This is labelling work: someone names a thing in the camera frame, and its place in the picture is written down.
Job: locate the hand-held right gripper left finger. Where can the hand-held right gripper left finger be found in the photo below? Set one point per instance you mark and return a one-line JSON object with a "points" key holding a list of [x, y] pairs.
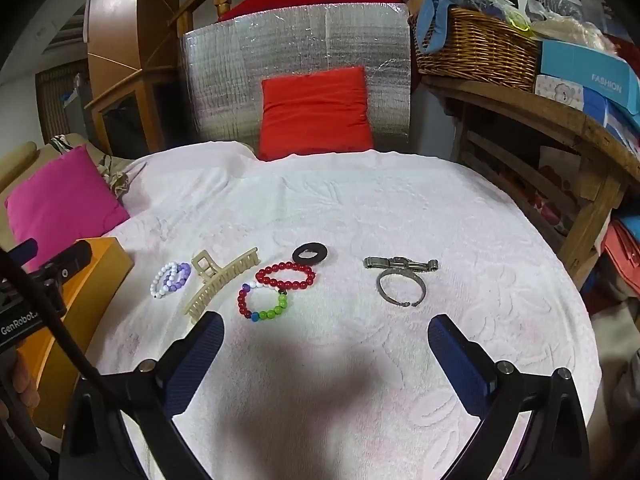
{"points": [[197, 360]]}

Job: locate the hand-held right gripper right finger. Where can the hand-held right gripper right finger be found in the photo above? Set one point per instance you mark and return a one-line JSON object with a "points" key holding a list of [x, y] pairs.
{"points": [[457, 365]]}

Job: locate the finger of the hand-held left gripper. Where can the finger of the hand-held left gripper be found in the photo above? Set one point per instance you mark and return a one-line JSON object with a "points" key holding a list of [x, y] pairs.
{"points": [[67, 260], [20, 251]]}

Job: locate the orange cardboard box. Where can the orange cardboard box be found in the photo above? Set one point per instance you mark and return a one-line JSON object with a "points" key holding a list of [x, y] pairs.
{"points": [[102, 270]]}

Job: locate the beige hair claw clip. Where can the beige hair claw clip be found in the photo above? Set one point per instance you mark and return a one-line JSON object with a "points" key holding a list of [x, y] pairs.
{"points": [[220, 280]]}

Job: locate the gold bangle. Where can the gold bangle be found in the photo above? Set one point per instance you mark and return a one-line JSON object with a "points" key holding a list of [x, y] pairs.
{"points": [[382, 292]]}

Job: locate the silver metal clasp band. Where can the silver metal clasp band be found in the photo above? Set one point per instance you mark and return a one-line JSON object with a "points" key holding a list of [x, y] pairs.
{"points": [[400, 263]]}

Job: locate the person's left hand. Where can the person's left hand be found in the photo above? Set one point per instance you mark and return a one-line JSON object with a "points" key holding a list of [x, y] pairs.
{"points": [[24, 377]]}

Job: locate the pink pillow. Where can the pink pillow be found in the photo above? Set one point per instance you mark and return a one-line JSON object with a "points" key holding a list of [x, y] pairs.
{"points": [[60, 200]]}

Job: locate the white pink towel blanket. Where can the white pink towel blanket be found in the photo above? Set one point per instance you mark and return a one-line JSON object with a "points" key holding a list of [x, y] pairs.
{"points": [[350, 200]]}

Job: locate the coral red bag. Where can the coral red bag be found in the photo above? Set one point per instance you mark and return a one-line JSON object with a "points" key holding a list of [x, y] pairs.
{"points": [[622, 255]]}

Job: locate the red patterned white bag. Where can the red patterned white bag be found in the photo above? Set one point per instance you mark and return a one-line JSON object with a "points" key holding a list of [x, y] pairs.
{"points": [[555, 180]]}

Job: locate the silver foil mat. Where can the silver foil mat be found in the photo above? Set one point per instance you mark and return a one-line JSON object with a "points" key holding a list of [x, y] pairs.
{"points": [[225, 85]]}

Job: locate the wooden cabinet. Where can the wooden cabinet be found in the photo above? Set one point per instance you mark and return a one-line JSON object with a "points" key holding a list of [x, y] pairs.
{"points": [[120, 20]]}

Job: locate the wooden shelf table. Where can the wooden shelf table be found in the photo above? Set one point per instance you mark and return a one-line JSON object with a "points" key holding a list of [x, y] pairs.
{"points": [[550, 115]]}

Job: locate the red pillow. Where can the red pillow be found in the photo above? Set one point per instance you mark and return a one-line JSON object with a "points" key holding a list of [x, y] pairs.
{"points": [[315, 115]]}

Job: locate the white printed box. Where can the white printed box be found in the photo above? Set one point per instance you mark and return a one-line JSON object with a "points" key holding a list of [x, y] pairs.
{"points": [[555, 91]]}

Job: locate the wicker basket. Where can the wicker basket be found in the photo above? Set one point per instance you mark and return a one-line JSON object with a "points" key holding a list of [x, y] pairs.
{"points": [[475, 50]]}

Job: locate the blue cardboard box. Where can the blue cardboard box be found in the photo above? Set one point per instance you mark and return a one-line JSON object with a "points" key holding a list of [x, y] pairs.
{"points": [[575, 67]]}

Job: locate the clear plastic bag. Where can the clear plastic bag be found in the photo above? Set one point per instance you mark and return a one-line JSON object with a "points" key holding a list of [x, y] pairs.
{"points": [[570, 30]]}

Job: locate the blue cloth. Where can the blue cloth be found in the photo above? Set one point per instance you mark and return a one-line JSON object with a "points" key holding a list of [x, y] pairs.
{"points": [[435, 10]]}

